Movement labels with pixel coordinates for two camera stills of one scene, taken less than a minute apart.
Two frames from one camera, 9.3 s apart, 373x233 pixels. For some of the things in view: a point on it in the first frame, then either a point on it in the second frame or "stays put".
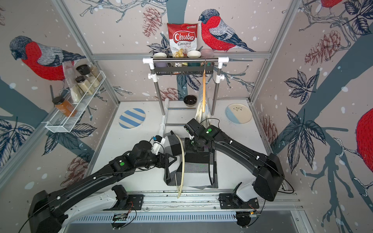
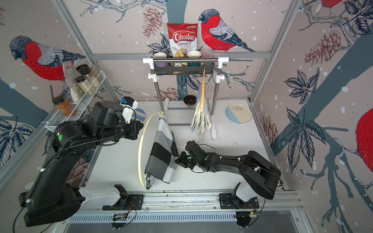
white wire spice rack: [62, 123] stays put
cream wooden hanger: [183, 166] → [141, 170]
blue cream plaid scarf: [203, 118] stays put
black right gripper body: [194, 142] → [193, 162]
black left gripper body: [151, 159] → [132, 128]
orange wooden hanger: [204, 87] stays put
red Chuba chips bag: [182, 38] stays put
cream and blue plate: [238, 113] stays put
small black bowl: [190, 100] stays put
